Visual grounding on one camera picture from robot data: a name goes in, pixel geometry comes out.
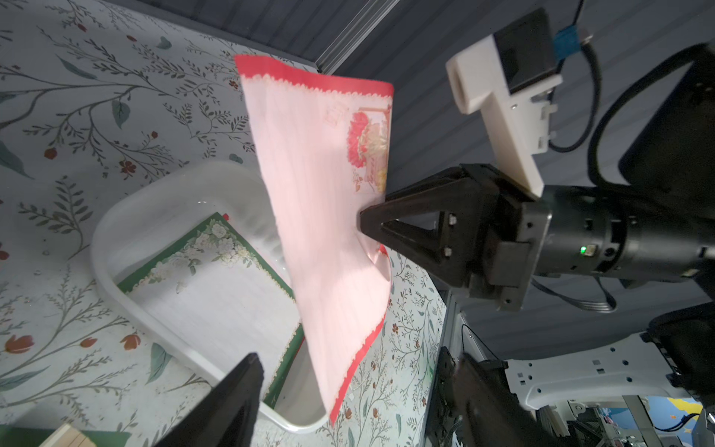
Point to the floral table mat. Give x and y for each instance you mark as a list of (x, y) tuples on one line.
[(99, 100)]

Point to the green floral paper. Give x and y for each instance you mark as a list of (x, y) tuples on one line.
[(218, 294), (11, 436)]

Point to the pink red-edged stationery paper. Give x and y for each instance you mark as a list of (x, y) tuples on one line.
[(322, 143)]

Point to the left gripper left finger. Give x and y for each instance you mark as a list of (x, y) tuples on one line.
[(227, 415)]

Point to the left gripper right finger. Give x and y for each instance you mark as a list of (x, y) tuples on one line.
[(490, 414)]

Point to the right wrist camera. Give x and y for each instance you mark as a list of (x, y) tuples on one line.
[(506, 77)]

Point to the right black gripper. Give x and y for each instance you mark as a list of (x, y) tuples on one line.
[(473, 226)]

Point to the aluminium front rail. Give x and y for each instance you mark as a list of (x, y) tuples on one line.
[(442, 414)]

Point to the beige stationery paper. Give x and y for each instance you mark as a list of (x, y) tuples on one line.
[(67, 436)]

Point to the white plastic storage box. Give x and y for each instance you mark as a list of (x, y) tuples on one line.
[(146, 223)]

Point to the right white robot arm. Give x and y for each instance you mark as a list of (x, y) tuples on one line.
[(671, 163)]

